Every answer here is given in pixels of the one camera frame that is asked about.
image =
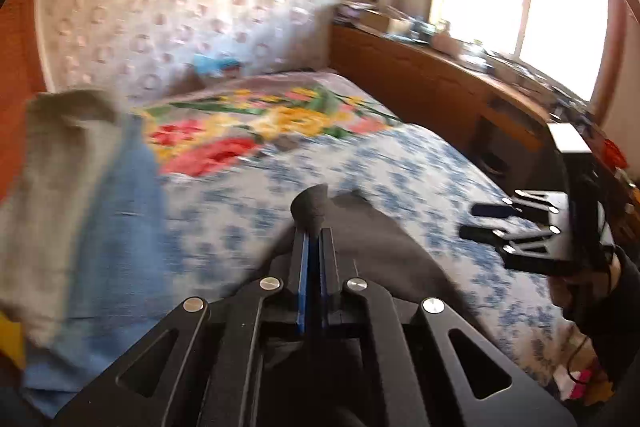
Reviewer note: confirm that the pile of small sideboard objects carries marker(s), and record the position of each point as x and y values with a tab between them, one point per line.
500	62

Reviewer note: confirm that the cardboard box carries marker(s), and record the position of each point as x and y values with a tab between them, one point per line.
382	21

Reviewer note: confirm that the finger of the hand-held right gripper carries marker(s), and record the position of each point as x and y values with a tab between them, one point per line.
475	233
489	209

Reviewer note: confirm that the blue floral bedsheet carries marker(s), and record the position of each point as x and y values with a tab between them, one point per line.
390	177

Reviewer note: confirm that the blue jeans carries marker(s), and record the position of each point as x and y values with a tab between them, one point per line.
120	227

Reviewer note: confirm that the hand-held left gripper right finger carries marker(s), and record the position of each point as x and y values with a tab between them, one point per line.
325	279

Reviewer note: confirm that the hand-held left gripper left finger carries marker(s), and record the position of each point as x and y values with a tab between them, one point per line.
302	279

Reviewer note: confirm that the wooden slatted wardrobe door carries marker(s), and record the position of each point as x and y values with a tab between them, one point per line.
20	72

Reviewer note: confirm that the beige cloth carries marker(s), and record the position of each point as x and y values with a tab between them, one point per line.
55	187

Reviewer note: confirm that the pink and white object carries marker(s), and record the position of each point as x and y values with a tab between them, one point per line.
577	379

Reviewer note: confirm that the wooden sideboard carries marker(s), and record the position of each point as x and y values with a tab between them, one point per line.
430	82

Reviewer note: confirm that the blue cloth item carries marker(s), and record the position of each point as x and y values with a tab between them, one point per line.
215	64

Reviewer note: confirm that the black pants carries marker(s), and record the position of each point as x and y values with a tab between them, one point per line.
372	247

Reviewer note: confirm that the red object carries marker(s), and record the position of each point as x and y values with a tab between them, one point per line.
616	153

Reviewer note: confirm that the person's right forearm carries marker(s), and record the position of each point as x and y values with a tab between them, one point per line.
615	322

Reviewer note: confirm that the person's right hand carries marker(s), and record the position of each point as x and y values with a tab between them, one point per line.
562	296

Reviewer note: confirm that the colourful flower-print blanket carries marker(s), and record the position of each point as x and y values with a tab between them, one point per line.
240	127

